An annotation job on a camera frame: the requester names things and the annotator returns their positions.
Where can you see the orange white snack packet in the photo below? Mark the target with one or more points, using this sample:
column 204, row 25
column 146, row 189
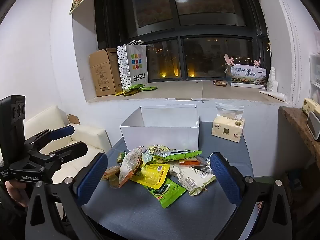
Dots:
column 130, row 166

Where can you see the brown wrapper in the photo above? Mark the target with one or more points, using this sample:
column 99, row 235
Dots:
column 220, row 82

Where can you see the red orange snack packet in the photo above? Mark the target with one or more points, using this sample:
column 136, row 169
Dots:
column 191, row 162

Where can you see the white electronic device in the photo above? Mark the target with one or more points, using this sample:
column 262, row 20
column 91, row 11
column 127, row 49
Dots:
column 314, row 125

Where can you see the white plastic bottle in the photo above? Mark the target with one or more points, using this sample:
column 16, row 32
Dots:
column 272, row 80

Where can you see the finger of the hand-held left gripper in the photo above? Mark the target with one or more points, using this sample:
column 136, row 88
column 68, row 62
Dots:
column 61, row 132
column 71, row 150

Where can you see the pale yellow box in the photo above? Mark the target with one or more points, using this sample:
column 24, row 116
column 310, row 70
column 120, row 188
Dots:
column 311, row 106

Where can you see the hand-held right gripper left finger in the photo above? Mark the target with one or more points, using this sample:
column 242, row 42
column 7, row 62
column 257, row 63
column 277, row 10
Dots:
column 92, row 177

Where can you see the person's left hand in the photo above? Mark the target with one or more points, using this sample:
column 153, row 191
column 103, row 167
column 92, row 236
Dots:
column 15, row 192

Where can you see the pile of green packets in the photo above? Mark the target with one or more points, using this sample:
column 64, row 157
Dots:
column 136, row 89

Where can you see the pale yellow snack packet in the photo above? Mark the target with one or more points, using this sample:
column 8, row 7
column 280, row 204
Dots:
column 149, row 154

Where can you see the white printed carton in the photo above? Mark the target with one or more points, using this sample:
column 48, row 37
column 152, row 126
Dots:
column 132, row 65

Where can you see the dark window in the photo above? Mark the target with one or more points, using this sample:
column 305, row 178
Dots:
column 180, row 30

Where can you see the cardboard piece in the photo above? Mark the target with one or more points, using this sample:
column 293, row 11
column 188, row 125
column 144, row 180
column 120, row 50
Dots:
column 73, row 120

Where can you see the light green snack packet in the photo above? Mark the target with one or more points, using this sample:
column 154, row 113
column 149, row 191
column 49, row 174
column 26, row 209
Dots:
column 177, row 155

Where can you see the white cardboard box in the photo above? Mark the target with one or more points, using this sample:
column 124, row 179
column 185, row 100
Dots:
column 160, row 127

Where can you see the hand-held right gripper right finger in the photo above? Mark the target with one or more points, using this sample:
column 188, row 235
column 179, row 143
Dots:
column 225, row 180

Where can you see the small green snack packet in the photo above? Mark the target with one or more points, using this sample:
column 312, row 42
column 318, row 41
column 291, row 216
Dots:
column 121, row 157

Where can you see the white plastic drawer unit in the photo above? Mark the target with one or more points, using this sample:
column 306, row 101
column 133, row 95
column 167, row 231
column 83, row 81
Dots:
column 315, row 75

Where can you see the white sofa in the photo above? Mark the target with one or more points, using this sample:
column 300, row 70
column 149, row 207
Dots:
column 62, row 140

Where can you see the yellow tissue pack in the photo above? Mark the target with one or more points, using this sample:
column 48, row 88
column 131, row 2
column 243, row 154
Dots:
column 227, row 128

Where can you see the pink handheld fan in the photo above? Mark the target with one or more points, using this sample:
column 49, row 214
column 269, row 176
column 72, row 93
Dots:
column 257, row 61
column 228, row 60

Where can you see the printed tissue box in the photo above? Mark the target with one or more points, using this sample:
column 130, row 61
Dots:
column 247, row 76

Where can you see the brown cardboard box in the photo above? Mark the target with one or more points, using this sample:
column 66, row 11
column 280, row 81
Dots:
column 102, row 72

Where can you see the green seaweed snack packet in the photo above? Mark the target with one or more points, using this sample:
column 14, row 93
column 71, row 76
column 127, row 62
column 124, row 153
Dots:
column 166, row 192

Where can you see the brown snack bar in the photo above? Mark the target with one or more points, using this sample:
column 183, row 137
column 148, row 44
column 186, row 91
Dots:
column 111, row 172

